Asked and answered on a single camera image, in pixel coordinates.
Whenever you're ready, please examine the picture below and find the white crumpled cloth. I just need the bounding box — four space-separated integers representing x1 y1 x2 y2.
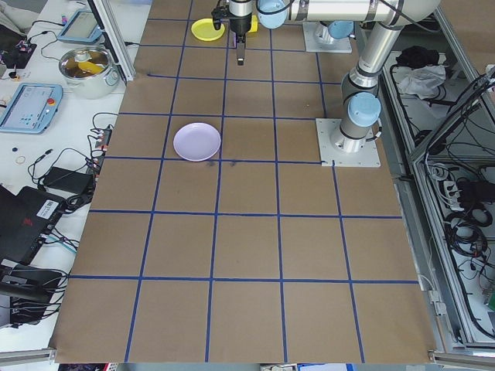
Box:
398 64 448 100

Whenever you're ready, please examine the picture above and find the stainless steel pot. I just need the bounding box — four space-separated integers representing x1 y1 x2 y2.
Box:
58 46 119 100

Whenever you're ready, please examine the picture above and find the black cloth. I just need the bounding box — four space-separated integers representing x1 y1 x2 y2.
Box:
396 45 441 67

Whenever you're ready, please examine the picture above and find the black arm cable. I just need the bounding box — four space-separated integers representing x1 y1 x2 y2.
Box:
378 0 442 32

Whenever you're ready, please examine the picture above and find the blue grey teach pendant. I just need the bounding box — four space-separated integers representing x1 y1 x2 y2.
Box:
57 9 104 44
0 83 64 135

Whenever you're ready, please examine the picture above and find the aluminium profile post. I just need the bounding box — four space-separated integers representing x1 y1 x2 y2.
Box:
87 0 136 82

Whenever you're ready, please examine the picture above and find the V-shaped metal frame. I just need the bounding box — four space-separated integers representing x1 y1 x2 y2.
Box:
377 7 495 352

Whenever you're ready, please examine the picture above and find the black connector hub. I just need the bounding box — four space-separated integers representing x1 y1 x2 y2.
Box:
87 127 114 175

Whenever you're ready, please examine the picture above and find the black laptop with red logo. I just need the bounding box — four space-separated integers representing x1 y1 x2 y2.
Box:
0 184 67 266

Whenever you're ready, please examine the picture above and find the white power strip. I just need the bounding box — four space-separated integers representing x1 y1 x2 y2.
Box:
440 179 463 212

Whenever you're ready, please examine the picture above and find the light purple plate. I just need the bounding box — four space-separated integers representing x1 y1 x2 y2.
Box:
172 122 222 162

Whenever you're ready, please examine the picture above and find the black electronic device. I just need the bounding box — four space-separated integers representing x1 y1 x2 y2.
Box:
0 266 65 306

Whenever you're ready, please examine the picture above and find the grey metal bracket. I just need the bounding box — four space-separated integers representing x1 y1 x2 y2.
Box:
427 290 446 316

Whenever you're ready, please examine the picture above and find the glass pot lid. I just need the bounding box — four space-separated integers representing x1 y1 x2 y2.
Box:
60 46 113 78

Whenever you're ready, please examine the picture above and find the aluminium profile bar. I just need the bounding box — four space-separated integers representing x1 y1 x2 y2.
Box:
427 349 495 366
0 347 58 366

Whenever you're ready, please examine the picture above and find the black power brick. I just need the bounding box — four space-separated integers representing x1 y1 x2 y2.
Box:
458 179 486 202

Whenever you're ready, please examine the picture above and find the black cable bundle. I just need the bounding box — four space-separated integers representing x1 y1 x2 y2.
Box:
444 210 490 258

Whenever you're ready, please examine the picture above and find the white square base plate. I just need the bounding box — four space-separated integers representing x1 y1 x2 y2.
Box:
302 22 353 53
316 117 382 168

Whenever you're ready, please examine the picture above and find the yellow plate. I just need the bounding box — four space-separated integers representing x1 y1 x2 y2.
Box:
192 18 227 42

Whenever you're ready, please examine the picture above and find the black power adapter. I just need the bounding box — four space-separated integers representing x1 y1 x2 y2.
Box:
42 166 94 193

